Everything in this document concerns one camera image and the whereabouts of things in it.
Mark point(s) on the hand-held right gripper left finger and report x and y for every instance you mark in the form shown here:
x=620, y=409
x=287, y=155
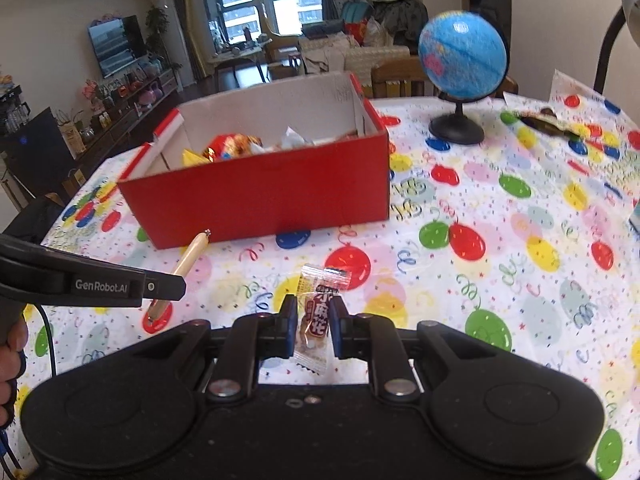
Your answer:
x=289, y=329

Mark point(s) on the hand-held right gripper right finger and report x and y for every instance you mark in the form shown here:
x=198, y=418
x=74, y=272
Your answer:
x=340, y=329

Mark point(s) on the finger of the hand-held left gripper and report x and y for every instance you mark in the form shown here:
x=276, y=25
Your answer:
x=167, y=287

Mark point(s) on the small clear snack packet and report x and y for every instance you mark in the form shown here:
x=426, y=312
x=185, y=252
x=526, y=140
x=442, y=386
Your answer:
x=315, y=320

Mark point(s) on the beige sausage stick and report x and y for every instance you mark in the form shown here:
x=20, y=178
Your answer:
x=192, y=252

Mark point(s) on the red cardboard box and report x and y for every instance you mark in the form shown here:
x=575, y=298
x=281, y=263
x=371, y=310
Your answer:
x=260, y=200

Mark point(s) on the gold snack packet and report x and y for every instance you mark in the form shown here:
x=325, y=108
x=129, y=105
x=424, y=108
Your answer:
x=192, y=158

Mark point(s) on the red yellow snack packet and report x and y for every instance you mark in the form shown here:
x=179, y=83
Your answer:
x=231, y=146

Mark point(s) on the white snack packet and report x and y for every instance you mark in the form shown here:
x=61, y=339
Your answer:
x=296, y=137

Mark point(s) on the brown cookie packet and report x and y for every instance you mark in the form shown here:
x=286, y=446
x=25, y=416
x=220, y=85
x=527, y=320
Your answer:
x=350, y=135

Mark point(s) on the person's left hand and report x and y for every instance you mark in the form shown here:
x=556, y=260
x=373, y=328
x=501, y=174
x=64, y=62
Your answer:
x=10, y=342

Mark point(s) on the chair with dark jacket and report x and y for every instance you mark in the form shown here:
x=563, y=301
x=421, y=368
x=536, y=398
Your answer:
x=35, y=215

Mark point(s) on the black cabinet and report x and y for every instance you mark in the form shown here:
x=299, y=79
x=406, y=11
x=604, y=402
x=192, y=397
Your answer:
x=35, y=152

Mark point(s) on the brown paper bag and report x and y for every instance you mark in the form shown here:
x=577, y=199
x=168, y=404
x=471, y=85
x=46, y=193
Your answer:
x=72, y=137

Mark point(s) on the balloon print tablecloth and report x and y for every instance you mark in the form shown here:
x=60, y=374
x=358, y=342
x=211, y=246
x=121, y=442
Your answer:
x=500, y=270

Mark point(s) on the TV cabinet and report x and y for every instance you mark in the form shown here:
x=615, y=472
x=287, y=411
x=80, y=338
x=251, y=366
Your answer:
x=125, y=115

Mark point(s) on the coffee table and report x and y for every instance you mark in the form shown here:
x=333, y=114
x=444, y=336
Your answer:
x=235, y=57

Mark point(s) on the television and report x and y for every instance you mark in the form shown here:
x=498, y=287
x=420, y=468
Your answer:
x=117, y=47

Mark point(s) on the white tower air conditioner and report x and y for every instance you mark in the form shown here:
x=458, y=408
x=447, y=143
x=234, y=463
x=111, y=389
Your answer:
x=175, y=35

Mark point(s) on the wooden chair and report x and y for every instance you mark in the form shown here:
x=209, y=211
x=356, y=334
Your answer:
x=395, y=77

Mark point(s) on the potted plant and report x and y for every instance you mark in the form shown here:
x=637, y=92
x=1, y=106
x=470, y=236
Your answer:
x=157, y=25

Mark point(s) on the sofa with cream cover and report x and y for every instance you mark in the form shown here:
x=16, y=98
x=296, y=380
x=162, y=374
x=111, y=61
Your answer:
x=360, y=55

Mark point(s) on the blue globe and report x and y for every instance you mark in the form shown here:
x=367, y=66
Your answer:
x=462, y=47

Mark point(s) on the pile of clothes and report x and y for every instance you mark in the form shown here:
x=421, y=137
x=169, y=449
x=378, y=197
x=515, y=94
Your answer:
x=400, y=10

